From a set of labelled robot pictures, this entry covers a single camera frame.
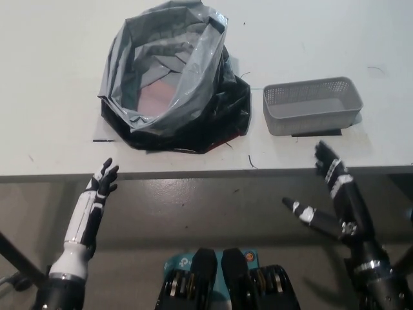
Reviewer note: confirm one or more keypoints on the black tape patch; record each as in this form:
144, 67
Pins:
322, 132

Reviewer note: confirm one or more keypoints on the grey perforated rectangular basket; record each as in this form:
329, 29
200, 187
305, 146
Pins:
306, 121

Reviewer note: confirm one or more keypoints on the robot left black body block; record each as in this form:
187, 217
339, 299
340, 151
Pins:
200, 274

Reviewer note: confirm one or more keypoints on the pink sheet inside bag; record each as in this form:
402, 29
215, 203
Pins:
155, 97

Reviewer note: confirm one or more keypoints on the teal box on robot body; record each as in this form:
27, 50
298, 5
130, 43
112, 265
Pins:
175, 261

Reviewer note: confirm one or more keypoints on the grey black plastic bag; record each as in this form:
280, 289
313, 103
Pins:
200, 71

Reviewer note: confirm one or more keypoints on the black table leg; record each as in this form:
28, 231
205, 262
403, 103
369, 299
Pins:
19, 255

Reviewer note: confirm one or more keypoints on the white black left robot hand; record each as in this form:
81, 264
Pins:
80, 223

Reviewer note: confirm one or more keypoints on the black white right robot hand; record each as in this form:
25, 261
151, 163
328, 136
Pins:
351, 210

